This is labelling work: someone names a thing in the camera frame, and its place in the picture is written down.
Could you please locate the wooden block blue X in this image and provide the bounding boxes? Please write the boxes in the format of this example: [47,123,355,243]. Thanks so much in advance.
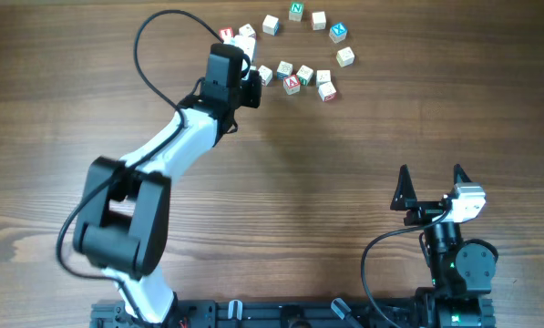
[329,22,348,44]

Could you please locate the plain wooden picture block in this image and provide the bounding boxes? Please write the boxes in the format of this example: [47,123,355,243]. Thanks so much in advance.
[312,11,327,31]

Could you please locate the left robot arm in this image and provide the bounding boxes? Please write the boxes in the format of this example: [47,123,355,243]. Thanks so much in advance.
[73,37,381,327]

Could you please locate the wooden block red A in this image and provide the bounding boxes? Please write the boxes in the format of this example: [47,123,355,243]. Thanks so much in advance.
[282,75,301,95]

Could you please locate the wooden block blue E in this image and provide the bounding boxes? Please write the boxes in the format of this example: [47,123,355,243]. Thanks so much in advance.
[262,15,279,36]

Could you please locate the wooden block red M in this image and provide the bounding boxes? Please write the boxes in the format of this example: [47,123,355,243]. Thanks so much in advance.
[318,82,337,102]

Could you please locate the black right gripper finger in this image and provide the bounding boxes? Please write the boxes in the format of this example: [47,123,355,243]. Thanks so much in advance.
[453,164,471,184]
[390,165,417,210]

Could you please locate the wooden block yellow side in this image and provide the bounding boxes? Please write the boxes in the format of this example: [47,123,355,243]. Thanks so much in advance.
[315,70,332,87]

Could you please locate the wooden block number 3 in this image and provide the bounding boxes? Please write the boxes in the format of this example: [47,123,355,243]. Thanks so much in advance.
[336,46,355,67]

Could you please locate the wooden block letter Z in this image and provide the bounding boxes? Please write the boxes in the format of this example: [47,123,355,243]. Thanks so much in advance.
[258,65,273,87]

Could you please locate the wooden block green side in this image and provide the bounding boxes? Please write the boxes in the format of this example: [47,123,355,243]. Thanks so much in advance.
[296,65,313,86]

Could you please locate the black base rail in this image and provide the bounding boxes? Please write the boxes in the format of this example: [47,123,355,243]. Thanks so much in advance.
[89,298,497,328]

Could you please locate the wooden block blue side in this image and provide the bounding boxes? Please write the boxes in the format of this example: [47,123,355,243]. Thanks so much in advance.
[276,61,293,80]

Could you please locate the wooden block red I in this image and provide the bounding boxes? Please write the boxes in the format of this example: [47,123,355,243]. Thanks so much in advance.
[219,27,234,41]

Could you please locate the wooden block red 6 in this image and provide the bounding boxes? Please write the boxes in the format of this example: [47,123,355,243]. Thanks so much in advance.
[239,24,257,38]

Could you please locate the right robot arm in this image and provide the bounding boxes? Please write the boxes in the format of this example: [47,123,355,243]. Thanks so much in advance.
[395,164,498,328]

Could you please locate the wooden block green N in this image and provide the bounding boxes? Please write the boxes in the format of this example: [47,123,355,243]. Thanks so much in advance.
[289,2,304,22]

